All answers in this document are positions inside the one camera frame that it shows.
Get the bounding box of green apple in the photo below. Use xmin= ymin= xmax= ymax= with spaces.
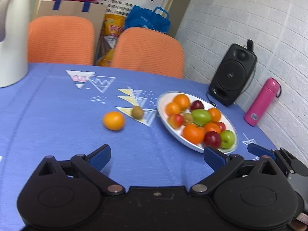
xmin=220 ymin=130 xmax=235 ymax=149

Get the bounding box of dark red apple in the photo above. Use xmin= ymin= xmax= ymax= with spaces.
xmin=203 ymin=131 xmax=221 ymax=149

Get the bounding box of large mandarin with stem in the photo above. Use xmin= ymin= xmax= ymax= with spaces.
xmin=182 ymin=124 xmax=205 ymax=145

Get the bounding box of brown kiwi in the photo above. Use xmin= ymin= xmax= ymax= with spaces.
xmin=131 ymin=106 xmax=144 ymax=120
xmin=183 ymin=113 xmax=194 ymax=126

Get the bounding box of red tomato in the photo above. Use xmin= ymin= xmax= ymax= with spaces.
xmin=167 ymin=114 xmax=184 ymax=129
xmin=216 ymin=122 xmax=226 ymax=132

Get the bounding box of red tomato in plate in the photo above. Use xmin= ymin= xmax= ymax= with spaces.
xmin=216 ymin=122 xmax=226 ymax=132

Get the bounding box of mandarin in plate front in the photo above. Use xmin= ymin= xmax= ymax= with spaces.
xmin=203 ymin=122 xmax=221 ymax=134

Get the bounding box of small orange on table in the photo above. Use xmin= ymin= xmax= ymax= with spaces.
xmin=102 ymin=111 xmax=125 ymax=131

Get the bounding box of orange right in plate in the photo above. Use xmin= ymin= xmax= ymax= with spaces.
xmin=207 ymin=107 xmax=221 ymax=123

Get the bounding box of green mango in plate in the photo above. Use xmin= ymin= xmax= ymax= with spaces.
xmin=191 ymin=109 xmax=211 ymax=126

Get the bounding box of pink thermos bottle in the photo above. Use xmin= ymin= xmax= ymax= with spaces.
xmin=244 ymin=78 xmax=282 ymax=126

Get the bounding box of dark red plum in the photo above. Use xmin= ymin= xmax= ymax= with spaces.
xmin=189 ymin=100 xmax=204 ymax=112

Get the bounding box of brown kiwi on table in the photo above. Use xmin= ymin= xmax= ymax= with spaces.
xmin=131 ymin=106 xmax=144 ymax=120

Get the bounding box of blue patterned tablecloth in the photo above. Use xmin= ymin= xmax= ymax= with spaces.
xmin=0 ymin=63 xmax=277 ymax=231

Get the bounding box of small orange left in plate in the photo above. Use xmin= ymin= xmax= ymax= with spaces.
xmin=165 ymin=102 xmax=182 ymax=116

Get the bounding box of large orange in plate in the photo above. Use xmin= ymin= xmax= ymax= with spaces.
xmin=173 ymin=94 xmax=191 ymax=110

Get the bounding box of black speaker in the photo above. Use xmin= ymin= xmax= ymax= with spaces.
xmin=208 ymin=43 xmax=257 ymax=106

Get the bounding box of black microphone on speaker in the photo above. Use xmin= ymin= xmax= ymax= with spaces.
xmin=247 ymin=39 xmax=254 ymax=53

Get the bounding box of left orange chair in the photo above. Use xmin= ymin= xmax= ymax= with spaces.
xmin=28 ymin=16 xmax=95 ymax=66

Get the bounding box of orange chair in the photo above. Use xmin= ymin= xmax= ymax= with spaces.
xmin=111 ymin=27 xmax=185 ymax=79
xmin=28 ymin=16 xmax=95 ymax=66

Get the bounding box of right orange chair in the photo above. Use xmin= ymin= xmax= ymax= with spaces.
xmin=111 ymin=27 xmax=185 ymax=79

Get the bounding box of yellow packaged bag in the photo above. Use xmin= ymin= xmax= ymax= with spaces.
xmin=95 ymin=14 xmax=126 ymax=67

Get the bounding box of brown paper bag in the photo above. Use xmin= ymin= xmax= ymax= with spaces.
xmin=35 ymin=0 xmax=106 ymax=54

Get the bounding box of blue tote bag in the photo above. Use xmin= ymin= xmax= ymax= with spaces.
xmin=124 ymin=5 xmax=171 ymax=33

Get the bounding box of white thermos jug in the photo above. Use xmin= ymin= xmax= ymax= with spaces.
xmin=0 ymin=0 xmax=30 ymax=88

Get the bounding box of black speaker cable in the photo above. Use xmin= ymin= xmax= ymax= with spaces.
xmin=205 ymin=91 xmax=218 ymax=108

